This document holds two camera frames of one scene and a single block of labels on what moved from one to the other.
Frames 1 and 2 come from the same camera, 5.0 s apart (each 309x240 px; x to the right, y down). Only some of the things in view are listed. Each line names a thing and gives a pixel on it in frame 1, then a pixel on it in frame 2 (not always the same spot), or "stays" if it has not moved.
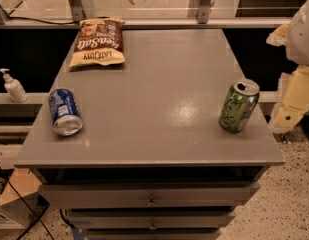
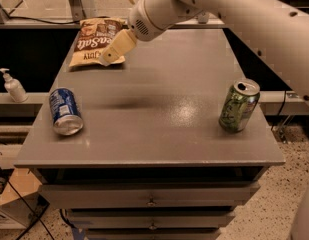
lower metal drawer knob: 153,227 stays
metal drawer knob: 151,203 stays
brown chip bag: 99,42 stays
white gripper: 303,39 -> 144,21
